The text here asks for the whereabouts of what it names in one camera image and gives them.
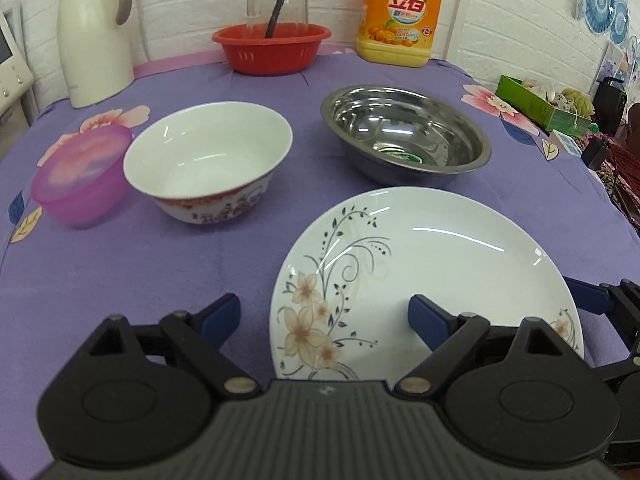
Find white crumpled packaging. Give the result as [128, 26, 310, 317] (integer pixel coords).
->
[522, 77, 562, 107]

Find dark red knitted cloth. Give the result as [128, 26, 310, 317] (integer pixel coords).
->
[602, 142, 640, 196]

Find medium blue paper fan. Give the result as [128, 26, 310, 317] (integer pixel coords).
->
[610, 2, 631, 46]

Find patterned brown cloth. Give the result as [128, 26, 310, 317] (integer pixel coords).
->
[597, 160, 640, 233]

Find black power adapter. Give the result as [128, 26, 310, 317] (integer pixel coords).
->
[581, 137, 611, 171]

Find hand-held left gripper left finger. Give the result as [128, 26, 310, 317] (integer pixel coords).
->
[85, 294, 263, 402]

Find white appliance with screen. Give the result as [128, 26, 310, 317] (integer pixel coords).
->
[0, 2, 36, 128]

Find yellowish scrub sponge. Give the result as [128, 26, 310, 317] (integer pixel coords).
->
[560, 87, 596, 117]

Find stainless steel bowl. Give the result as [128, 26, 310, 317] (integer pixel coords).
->
[320, 85, 492, 187]

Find red plastic basket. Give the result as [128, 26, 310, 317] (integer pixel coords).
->
[211, 23, 332, 77]

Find white thermos jug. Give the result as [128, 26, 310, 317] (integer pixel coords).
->
[56, 0, 136, 109]

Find green cardboard box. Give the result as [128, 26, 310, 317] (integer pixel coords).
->
[496, 75, 593, 137]

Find purple plastic bowl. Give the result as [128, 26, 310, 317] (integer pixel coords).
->
[31, 125, 133, 226]

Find purple floral tablecloth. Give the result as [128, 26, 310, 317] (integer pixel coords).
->
[0, 42, 640, 466]

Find white floral plate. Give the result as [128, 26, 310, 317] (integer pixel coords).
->
[269, 186, 585, 381]

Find yellow detergent bottle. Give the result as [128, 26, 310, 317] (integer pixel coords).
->
[356, 0, 446, 68]

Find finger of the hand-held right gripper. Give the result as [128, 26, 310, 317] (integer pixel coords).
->
[562, 275, 640, 360]

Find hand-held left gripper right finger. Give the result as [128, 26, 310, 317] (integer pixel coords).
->
[392, 294, 586, 402]

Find wall picture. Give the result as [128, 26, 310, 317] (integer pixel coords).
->
[602, 42, 627, 82]

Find white ceramic bowl red pattern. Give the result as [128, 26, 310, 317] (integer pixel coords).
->
[123, 102, 294, 227]

